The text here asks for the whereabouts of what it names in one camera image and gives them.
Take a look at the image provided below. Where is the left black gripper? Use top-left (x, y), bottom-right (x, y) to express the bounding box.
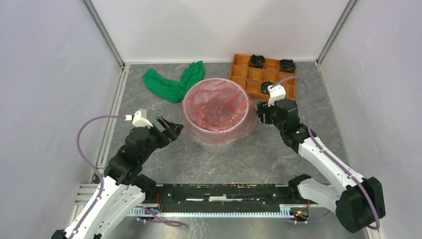
top-left (139, 115), bottom-right (183, 162)

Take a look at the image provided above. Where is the grey plastic trash bin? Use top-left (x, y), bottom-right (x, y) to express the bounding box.
top-left (182, 78), bottom-right (250, 154)

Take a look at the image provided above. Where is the red plastic trash bag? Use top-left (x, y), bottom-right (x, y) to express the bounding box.
top-left (182, 78), bottom-right (258, 147)

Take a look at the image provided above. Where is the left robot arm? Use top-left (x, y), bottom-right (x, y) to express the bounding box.
top-left (52, 111), bottom-right (184, 239)

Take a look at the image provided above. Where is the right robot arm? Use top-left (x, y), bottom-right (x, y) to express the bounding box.
top-left (257, 99), bottom-right (386, 233)

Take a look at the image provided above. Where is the blue yellow rolled belt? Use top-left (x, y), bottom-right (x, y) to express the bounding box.
top-left (260, 81), bottom-right (273, 96)

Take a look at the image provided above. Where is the orange wooden compartment tray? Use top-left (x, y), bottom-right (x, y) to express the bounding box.
top-left (229, 54), bottom-right (297, 101)

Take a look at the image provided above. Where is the green cloth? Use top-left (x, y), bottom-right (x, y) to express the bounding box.
top-left (143, 61), bottom-right (205, 103)

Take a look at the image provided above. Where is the red black rolled belt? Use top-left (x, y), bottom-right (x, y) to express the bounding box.
top-left (248, 54), bottom-right (266, 69)

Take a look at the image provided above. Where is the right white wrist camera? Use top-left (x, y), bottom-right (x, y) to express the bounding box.
top-left (267, 84), bottom-right (286, 107)

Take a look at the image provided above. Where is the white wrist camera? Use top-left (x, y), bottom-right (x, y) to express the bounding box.
top-left (125, 109), bottom-right (153, 128)
top-left (267, 84), bottom-right (286, 107)

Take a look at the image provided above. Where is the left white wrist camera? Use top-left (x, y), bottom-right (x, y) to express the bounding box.
top-left (125, 109), bottom-right (153, 128)

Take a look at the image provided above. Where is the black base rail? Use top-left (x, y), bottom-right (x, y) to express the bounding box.
top-left (140, 184), bottom-right (329, 220)

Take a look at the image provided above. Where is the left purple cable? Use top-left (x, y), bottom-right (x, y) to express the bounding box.
top-left (67, 115), bottom-right (127, 239)

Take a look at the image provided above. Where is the purple cable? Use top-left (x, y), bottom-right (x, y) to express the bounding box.
top-left (67, 115), bottom-right (127, 239)
top-left (271, 76), bottom-right (380, 231)

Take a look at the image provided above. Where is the right aluminium frame post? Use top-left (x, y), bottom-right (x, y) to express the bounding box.
top-left (316, 0), bottom-right (358, 66)

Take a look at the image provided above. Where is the aluminium frame post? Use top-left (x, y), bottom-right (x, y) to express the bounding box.
top-left (316, 0), bottom-right (358, 66)
top-left (82, 0), bottom-right (125, 69)

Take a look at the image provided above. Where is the left aluminium frame post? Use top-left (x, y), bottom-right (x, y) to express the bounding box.
top-left (82, 0), bottom-right (125, 69)

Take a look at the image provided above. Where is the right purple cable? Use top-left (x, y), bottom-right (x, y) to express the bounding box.
top-left (271, 76), bottom-right (380, 231)

